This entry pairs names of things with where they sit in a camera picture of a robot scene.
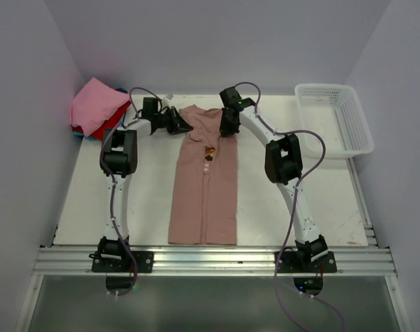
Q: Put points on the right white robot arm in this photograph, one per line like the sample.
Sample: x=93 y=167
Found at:
x=284 y=167

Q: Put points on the aluminium mounting rail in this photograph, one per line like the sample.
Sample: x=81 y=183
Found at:
x=194 y=261

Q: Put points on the red t shirt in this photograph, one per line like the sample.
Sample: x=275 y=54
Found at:
x=98 y=134

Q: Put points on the white plastic basket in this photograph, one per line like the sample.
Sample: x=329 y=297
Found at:
x=334 y=112

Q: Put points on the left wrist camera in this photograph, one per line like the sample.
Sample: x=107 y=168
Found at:
x=167 y=100

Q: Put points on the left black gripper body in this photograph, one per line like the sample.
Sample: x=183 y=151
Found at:
x=165 y=121

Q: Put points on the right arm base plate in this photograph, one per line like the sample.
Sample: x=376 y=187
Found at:
x=289 y=262

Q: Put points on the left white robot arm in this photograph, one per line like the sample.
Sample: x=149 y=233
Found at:
x=119 y=161

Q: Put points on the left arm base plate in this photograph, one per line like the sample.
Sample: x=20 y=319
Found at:
x=111 y=264

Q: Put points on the dusty pink printed t shirt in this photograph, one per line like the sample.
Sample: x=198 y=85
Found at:
x=204 y=199

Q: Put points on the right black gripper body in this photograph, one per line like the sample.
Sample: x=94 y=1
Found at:
x=227 y=126

